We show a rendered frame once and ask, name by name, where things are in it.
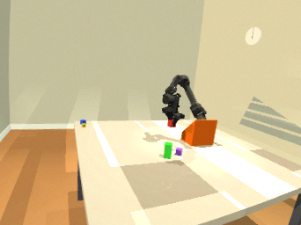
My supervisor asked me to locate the purple block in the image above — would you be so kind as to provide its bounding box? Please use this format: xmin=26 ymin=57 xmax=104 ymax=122
xmin=175 ymin=148 xmax=183 ymax=156

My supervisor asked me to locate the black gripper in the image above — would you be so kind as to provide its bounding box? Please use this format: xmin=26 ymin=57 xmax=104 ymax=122
xmin=166 ymin=104 xmax=185 ymax=127

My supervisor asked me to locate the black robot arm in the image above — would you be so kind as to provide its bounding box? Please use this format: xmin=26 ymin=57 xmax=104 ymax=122
xmin=162 ymin=75 xmax=207 ymax=120

